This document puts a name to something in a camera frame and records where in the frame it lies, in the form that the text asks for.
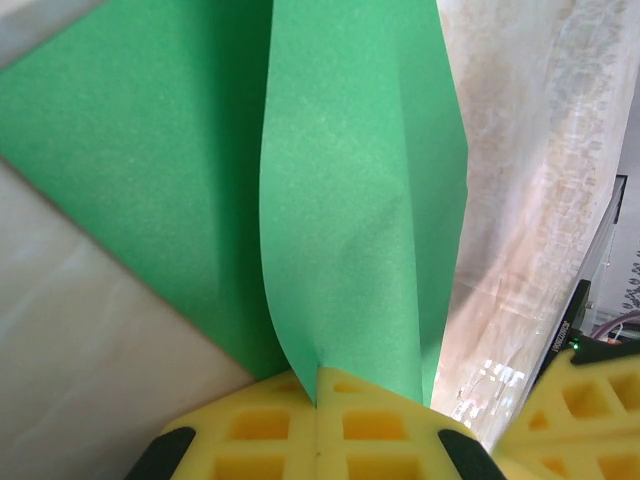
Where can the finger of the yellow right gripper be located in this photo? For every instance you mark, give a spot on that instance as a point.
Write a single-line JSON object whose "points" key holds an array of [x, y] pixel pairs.
{"points": [[590, 395], [575, 460]]}

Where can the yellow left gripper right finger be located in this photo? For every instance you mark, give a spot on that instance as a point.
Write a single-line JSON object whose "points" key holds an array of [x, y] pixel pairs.
{"points": [[375, 430]]}

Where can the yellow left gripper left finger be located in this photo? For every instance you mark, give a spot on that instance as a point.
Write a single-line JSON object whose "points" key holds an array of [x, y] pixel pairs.
{"points": [[270, 430]]}

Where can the green paper sheet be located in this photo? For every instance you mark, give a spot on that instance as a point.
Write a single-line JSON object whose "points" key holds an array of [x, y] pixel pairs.
{"points": [[350, 175]]}

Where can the aluminium side rail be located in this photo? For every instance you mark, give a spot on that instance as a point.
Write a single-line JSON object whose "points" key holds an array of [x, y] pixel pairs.
{"points": [[612, 220]]}

